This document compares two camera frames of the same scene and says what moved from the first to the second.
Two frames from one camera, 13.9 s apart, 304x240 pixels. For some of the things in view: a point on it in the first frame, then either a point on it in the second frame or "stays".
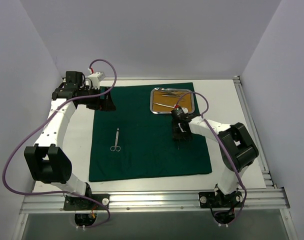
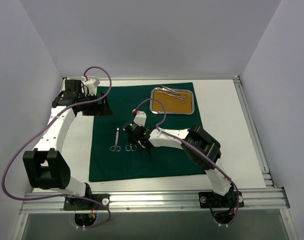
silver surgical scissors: (118, 148) stays
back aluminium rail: (236, 78) stays
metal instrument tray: (163, 100) stays
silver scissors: (165, 105) to (130, 147)
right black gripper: (181, 132) to (136, 138)
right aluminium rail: (269, 180) stays
